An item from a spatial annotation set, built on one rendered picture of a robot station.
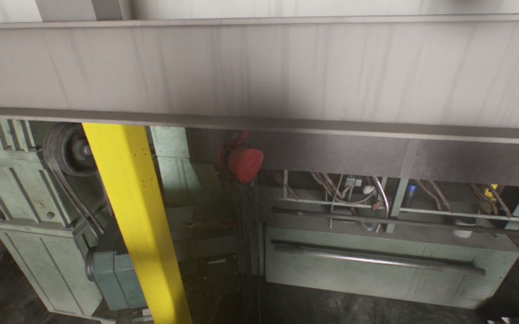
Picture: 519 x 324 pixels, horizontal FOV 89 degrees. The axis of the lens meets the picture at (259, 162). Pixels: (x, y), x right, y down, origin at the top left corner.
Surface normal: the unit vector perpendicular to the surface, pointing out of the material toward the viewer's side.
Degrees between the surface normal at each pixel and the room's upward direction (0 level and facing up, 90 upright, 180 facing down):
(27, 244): 90
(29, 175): 90
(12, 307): 0
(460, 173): 90
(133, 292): 90
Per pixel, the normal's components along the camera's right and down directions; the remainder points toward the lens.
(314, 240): -0.17, 0.48
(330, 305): -0.02, -0.88
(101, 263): 0.11, -0.28
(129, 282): 0.18, 0.48
